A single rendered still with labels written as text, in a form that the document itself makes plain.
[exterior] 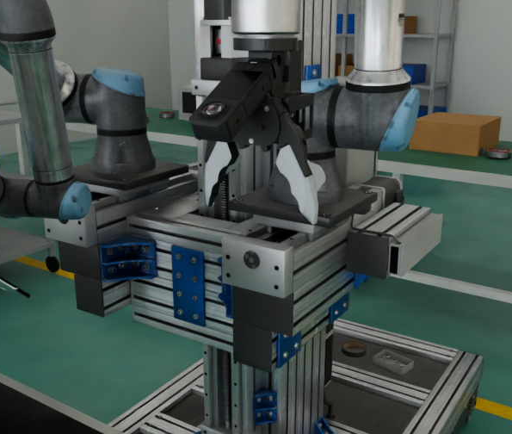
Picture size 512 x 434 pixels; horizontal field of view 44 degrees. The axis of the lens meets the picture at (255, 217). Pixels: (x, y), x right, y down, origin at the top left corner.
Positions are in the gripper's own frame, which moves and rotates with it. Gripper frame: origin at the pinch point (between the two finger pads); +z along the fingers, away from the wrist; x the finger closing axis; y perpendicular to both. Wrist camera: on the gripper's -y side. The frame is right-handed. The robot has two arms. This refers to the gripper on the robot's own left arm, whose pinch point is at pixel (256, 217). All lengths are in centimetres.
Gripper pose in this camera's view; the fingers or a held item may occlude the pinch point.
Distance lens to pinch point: 73.4
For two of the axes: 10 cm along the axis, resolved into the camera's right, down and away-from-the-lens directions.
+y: 5.4, -2.5, 8.1
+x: -8.4, -1.6, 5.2
